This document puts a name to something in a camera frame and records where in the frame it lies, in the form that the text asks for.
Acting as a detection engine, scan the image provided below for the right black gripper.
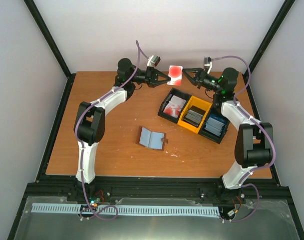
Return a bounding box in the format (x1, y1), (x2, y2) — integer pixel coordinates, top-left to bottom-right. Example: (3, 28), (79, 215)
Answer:
(181, 68), (221, 94)

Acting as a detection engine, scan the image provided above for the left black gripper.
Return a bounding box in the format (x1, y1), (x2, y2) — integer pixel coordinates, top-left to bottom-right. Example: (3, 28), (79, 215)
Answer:
(129, 66), (171, 88)

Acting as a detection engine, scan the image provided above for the red white credit card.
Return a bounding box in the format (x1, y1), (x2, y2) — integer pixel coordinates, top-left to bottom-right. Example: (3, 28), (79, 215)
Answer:
(167, 65), (183, 86)

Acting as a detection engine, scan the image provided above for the yellow bin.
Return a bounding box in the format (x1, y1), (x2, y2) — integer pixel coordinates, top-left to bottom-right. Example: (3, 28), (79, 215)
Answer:
(178, 96), (212, 134)

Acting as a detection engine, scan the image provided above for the black bin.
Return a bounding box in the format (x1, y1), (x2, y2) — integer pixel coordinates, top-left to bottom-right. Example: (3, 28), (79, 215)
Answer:
(198, 107), (230, 144)
(158, 88), (192, 124)

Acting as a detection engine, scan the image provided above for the brown leather card holder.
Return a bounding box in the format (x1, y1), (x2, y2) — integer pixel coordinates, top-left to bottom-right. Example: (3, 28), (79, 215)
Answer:
(135, 126), (169, 151)

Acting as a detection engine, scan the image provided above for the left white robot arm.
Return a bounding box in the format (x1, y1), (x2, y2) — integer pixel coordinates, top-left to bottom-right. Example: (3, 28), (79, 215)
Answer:
(74, 55), (170, 202)

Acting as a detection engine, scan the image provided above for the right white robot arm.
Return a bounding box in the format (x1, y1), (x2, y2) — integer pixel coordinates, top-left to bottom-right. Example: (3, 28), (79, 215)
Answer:
(183, 67), (276, 190)

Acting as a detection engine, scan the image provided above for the red white card stack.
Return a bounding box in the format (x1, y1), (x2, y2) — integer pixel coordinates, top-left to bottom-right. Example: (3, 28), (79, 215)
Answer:
(163, 95), (186, 118)

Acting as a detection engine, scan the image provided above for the dark grey card stack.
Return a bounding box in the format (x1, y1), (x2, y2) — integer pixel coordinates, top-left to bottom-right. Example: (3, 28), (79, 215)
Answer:
(183, 105), (206, 127)

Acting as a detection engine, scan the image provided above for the blue card stack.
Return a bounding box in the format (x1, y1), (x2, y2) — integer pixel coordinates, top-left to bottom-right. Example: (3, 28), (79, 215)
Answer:
(205, 113), (228, 137)

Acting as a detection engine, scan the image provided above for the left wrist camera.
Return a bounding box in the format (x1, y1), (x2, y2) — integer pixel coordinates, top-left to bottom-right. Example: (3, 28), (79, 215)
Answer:
(147, 55), (161, 68)

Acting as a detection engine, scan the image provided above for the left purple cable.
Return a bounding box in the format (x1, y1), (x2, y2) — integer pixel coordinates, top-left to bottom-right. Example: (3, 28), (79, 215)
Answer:
(74, 40), (151, 221)

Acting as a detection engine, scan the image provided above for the light blue cable duct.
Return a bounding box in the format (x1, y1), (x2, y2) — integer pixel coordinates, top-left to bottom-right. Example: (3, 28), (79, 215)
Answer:
(31, 203), (220, 218)

